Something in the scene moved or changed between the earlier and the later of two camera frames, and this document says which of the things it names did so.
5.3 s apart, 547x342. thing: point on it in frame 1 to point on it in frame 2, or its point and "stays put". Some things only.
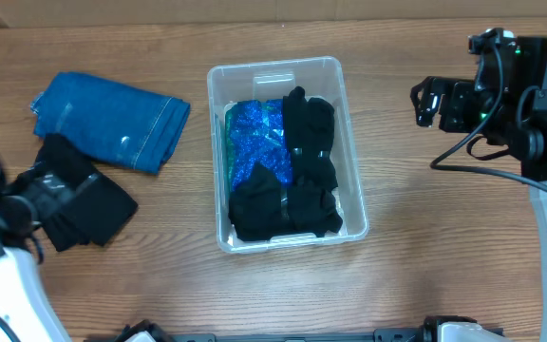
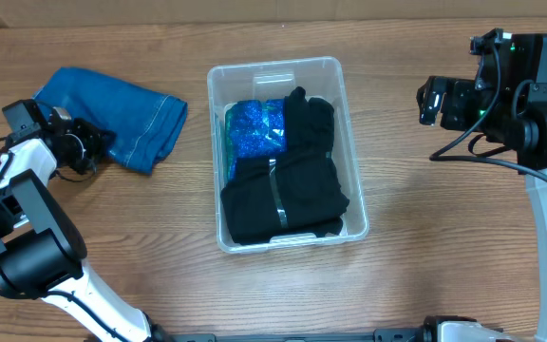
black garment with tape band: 72,201 to 297,190
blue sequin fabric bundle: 254,133 stays put
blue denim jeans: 108,122 stays put
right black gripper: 438,103 stays put
